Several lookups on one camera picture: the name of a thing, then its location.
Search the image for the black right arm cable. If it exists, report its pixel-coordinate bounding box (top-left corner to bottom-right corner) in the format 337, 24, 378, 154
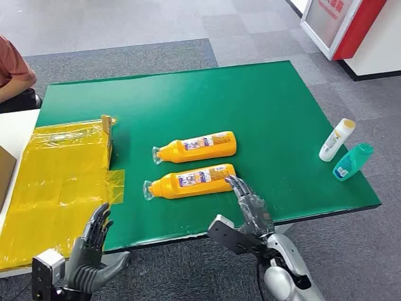
256, 257, 267, 301

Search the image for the green table mat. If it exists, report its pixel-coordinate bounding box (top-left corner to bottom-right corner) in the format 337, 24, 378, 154
35, 60, 382, 254

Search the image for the red and white display stand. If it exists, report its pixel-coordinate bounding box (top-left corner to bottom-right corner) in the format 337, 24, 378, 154
299, 0, 401, 82

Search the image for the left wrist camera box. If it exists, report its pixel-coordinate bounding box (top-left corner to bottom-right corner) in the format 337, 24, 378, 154
31, 248, 67, 301

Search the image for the orange bottle with clear cap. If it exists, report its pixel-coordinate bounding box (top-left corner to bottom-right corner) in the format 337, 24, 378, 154
152, 130, 237, 166
142, 163, 237, 202

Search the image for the white bottle with yellow cap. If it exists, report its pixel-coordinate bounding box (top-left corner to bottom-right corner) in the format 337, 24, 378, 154
318, 118, 357, 163

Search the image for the teal green plastic bottle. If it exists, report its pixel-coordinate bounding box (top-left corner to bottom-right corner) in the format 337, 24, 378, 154
332, 142, 375, 182

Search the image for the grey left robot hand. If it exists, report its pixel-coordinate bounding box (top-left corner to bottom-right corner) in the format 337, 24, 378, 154
66, 203, 133, 283

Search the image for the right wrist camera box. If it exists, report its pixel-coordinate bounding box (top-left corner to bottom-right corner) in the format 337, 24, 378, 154
207, 214, 268, 255

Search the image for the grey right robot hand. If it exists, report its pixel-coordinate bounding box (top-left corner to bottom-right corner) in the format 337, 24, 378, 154
224, 174, 276, 241

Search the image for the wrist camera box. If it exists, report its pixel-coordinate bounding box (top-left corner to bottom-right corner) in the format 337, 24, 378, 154
207, 214, 268, 255
31, 248, 67, 301

